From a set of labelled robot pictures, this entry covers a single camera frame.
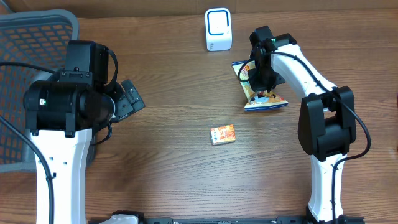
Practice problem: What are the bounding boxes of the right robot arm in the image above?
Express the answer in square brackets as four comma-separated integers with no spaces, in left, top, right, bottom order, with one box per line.
[248,27,356,223]

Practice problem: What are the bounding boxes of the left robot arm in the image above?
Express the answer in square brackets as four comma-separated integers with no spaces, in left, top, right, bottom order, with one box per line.
[24,71,145,223]

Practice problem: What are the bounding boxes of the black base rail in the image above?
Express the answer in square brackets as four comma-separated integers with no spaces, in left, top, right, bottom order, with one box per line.
[88,216,366,224]

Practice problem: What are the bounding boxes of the orange tissue packet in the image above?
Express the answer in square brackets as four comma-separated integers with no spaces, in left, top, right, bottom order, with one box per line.
[210,124,236,146]

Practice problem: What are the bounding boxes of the yellow snack packet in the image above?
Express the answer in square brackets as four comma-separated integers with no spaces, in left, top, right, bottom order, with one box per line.
[231,61,289,111]

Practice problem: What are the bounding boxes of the grey plastic shopping basket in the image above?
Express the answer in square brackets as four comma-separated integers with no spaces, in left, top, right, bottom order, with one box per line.
[0,9,96,174]

